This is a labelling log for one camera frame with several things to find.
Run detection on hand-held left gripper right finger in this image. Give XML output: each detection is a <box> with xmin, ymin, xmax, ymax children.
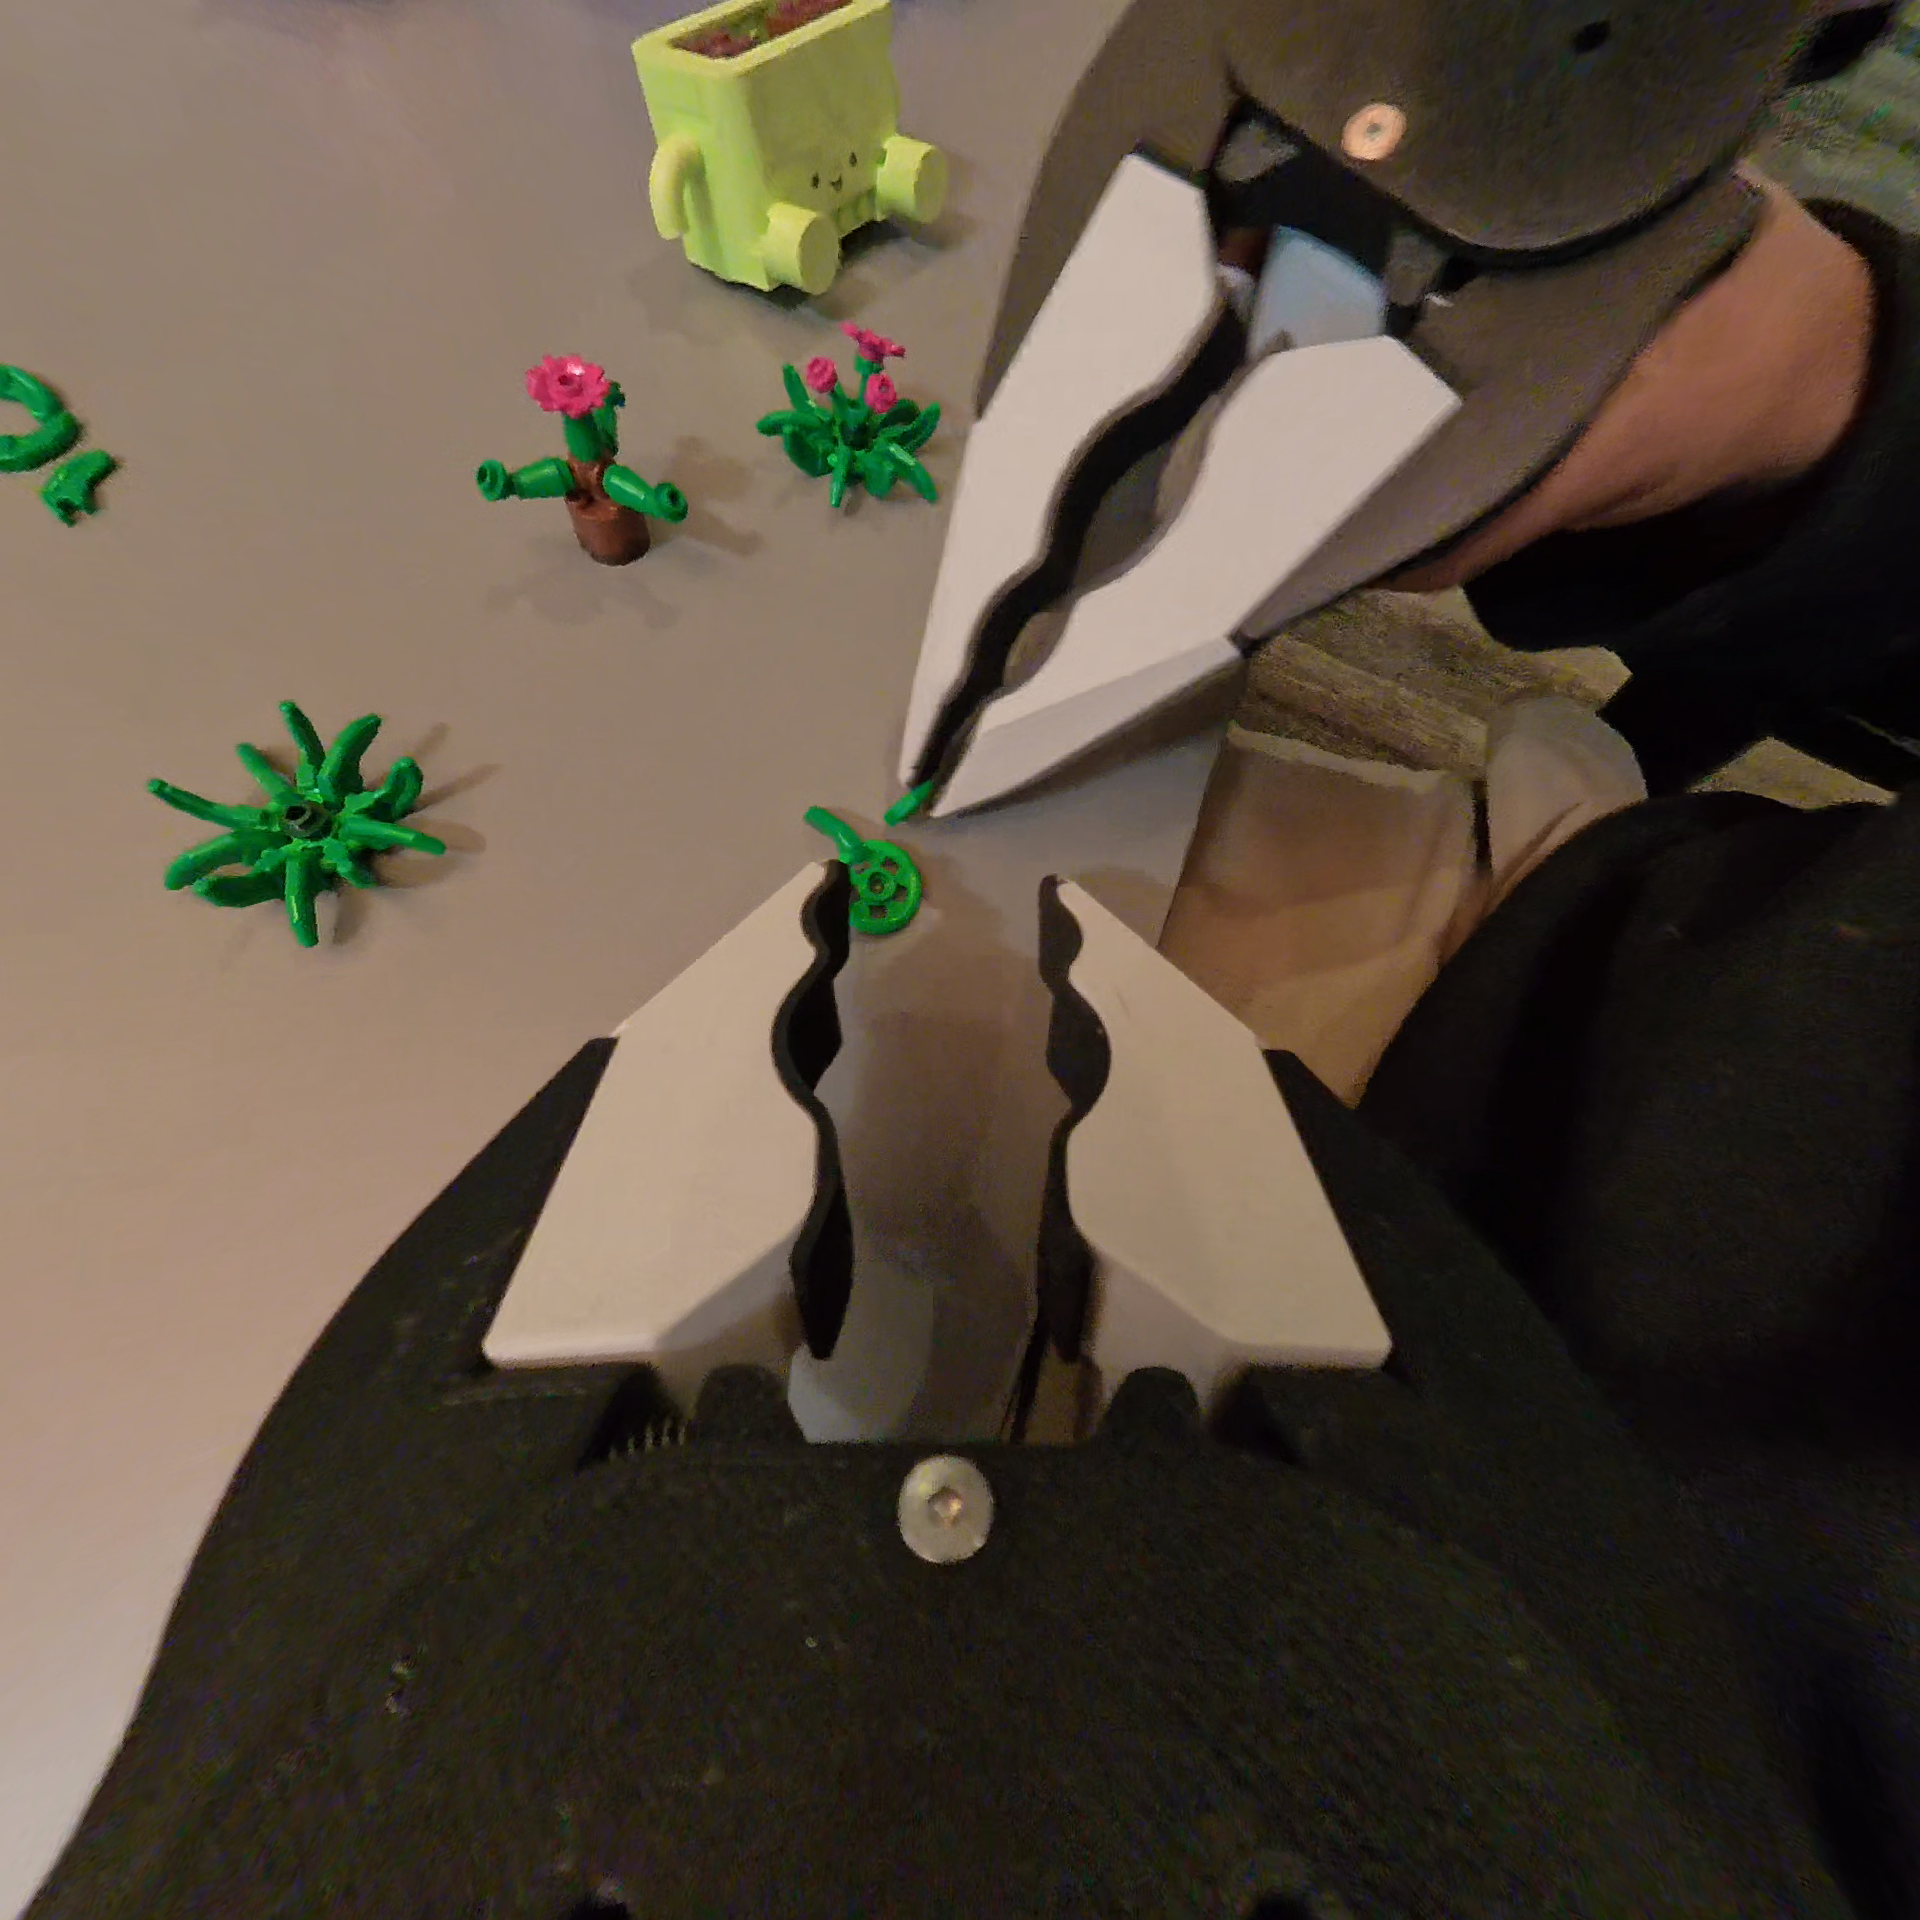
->
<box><xmin>1036</xmin><ymin>873</ymin><xmax>1397</xmax><ymax>1432</ymax></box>

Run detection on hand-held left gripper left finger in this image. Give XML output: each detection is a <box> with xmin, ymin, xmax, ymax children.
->
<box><xmin>480</xmin><ymin>859</ymin><xmax>857</xmax><ymax>1416</ymax></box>

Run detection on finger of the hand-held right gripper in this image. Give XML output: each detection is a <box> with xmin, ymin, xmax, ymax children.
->
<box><xmin>893</xmin><ymin>151</ymin><xmax>1250</xmax><ymax>793</ymax></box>
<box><xmin>928</xmin><ymin>334</ymin><xmax>1468</xmax><ymax>824</ymax></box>

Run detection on green brick wheel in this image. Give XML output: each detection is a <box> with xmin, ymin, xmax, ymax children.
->
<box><xmin>843</xmin><ymin>837</ymin><xmax>925</xmax><ymax>942</ymax></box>

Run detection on person's right forearm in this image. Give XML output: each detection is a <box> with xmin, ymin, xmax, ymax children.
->
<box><xmin>1459</xmin><ymin>200</ymin><xmax>1920</xmax><ymax>793</ymax></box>

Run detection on person's right hand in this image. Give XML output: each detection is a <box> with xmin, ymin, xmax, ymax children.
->
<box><xmin>1387</xmin><ymin>171</ymin><xmax>1881</xmax><ymax>597</ymax></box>

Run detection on green brick plant pink flowers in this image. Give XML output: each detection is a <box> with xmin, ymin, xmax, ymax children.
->
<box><xmin>753</xmin><ymin>320</ymin><xmax>947</xmax><ymax>512</ymax></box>

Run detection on person's beige trousers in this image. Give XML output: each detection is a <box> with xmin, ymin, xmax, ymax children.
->
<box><xmin>1152</xmin><ymin>688</ymin><xmax>1656</xmax><ymax>1109</ymax></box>

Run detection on lime green brick planter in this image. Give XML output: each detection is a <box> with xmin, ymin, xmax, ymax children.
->
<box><xmin>628</xmin><ymin>0</ymin><xmax>953</xmax><ymax>297</ymax></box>

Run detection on person's black jacket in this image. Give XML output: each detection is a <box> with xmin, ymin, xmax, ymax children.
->
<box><xmin>1352</xmin><ymin>786</ymin><xmax>1920</xmax><ymax>1920</ymax></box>

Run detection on brick cactus with pink flower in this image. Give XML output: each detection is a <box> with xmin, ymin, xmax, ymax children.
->
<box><xmin>473</xmin><ymin>353</ymin><xmax>692</xmax><ymax>570</ymax></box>

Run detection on green spiky brick plant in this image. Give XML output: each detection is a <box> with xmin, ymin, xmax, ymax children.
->
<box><xmin>144</xmin><ymin>698</ymin><xmax>453</xmax><ymax>954</ymax></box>

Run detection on cluster of green leaf pieces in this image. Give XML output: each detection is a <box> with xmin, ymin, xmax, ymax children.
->
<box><xmin>0</xmin><ymin>363</ymin><xmax>121</xmax><ymax>530</ymax></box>

